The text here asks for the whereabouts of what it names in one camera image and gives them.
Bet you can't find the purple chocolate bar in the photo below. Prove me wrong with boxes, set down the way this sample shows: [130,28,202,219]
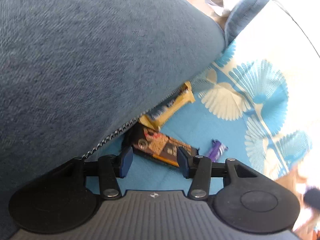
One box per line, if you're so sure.
[206,139,228,163]

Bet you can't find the black gold snack bar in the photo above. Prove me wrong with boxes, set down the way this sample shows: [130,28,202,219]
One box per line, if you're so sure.
[121,123,199,167]

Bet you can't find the yellow snack bar wrapper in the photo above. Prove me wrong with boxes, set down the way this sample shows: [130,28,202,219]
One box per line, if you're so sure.
[139,81,195,132]

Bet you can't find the blue fan-pattern sofa cover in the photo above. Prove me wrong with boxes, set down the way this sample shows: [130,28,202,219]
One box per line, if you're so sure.
[86,0,320,196]

